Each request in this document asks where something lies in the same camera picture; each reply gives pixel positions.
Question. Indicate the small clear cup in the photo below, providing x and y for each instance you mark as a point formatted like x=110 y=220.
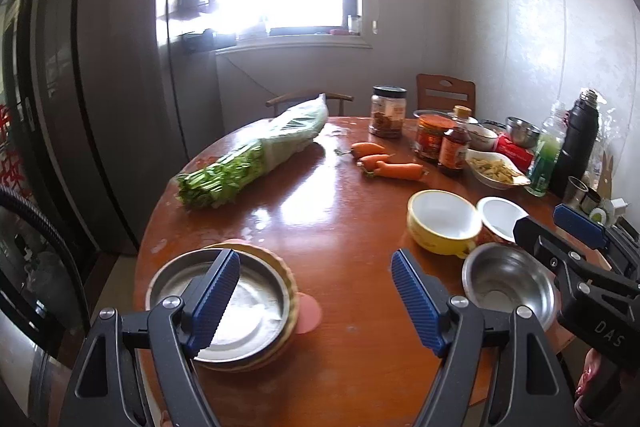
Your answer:
x=575 y=192

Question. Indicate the white dish of snacks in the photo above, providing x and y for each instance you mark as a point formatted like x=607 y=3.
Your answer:
x=495 y=169

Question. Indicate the bagged green celery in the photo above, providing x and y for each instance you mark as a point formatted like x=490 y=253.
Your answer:
x=280 y=132

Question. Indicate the grey refrigerator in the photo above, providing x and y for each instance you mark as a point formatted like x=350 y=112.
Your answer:
x=100 y=107

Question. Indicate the large steel bowl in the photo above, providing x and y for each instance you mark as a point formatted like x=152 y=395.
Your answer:
x=500 y=277

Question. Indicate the black thermos flask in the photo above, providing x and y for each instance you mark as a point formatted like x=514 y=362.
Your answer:
x=575 y=147

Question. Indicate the wooden chair with curved backrest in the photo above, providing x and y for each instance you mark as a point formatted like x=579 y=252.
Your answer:
x=310 y=96

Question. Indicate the green plastic bottle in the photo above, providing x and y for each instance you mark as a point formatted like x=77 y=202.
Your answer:
x=544 y=162

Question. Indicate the person's right hand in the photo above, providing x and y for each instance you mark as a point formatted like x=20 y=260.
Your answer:
x=587 y=379

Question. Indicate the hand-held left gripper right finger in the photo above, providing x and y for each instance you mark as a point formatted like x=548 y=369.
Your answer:
x=417 y=302

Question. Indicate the clear jar with dark lid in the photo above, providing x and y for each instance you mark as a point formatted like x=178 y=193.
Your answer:
x=387 y=114

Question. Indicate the yellow bowl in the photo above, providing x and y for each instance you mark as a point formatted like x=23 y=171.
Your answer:
x=442 y=214

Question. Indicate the yellow shell-shaped plate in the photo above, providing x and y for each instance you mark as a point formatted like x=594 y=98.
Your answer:
x=289 y=279

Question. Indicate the red printed paper bowl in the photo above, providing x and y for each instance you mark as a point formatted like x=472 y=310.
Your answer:
x=500 y=217

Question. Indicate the brown cardboard cutout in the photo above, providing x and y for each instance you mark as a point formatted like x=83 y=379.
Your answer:
x=606 y=174

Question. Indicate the red sauce jar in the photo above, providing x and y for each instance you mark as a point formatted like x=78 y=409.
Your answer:
x=431 y=139

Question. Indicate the brown sauce bottle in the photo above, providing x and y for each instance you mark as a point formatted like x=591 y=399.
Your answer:
x=454 y=152

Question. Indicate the wooden chair with cutout backrest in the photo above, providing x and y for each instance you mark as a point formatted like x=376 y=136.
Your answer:
x=445 y=92

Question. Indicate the round green gadget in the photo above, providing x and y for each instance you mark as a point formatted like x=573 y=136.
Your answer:
x=600 y=214

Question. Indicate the white charger plug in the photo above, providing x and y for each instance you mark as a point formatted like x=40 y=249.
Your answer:
x=621 y=207

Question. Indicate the round metal plate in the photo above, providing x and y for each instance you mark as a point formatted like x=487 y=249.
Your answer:
x=260 y=307

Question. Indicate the carrot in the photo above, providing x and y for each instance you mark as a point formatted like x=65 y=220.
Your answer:
x=370 y=149
x=375 y=162
x=400 y=171

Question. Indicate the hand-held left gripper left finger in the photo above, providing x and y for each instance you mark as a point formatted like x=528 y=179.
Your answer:
x=215 y=297

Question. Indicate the white ceramic bowl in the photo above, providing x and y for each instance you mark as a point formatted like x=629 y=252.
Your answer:
x=484 y=137

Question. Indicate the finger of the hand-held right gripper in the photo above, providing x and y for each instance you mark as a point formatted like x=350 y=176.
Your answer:
x=540 y=242
x=580 y=224

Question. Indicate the small steel bowl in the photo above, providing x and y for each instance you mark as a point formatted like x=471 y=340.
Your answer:
x=522 y=132

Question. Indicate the red packet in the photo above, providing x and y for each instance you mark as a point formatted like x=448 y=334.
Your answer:
x=515 y=152

